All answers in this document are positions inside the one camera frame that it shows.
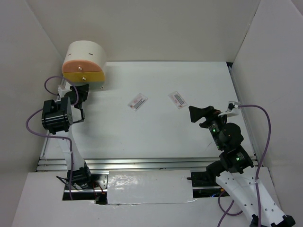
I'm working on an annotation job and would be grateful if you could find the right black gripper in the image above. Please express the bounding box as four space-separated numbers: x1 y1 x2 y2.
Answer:
188 105 230 149

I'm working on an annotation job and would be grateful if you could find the yellow drawer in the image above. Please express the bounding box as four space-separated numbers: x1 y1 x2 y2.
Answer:
63 71 106 83

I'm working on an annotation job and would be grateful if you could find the pink top drawer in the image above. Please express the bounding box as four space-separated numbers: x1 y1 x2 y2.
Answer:
62 60 102 72

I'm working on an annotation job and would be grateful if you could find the false lash box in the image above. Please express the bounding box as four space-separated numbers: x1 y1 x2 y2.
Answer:
127 93 148 111
168 91 187 109

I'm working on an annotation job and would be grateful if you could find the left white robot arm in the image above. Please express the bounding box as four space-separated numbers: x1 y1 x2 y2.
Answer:
41 84 93 189

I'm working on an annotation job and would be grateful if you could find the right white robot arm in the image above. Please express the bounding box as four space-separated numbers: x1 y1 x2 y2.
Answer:
188 102 295 227

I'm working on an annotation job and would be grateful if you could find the cream rounded drawer cabinet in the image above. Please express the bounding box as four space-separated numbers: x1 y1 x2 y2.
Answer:
63 40 107 90

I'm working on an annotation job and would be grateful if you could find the white foil cover sheet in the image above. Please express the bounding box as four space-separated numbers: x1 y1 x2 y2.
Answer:
107 170 194 205

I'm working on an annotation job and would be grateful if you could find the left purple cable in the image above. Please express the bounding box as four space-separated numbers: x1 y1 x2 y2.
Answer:
25 75 80 201

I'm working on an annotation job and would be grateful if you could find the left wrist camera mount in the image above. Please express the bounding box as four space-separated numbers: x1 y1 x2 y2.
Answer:
57 85 71 97

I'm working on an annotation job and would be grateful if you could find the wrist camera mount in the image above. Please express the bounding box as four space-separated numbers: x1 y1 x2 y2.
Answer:
57 85 71 97
218 101 240 117

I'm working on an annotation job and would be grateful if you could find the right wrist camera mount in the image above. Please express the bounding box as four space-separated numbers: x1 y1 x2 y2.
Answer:
218 101 240 117

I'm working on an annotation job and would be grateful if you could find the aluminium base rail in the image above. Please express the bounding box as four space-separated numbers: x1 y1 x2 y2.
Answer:
36 157 220 172

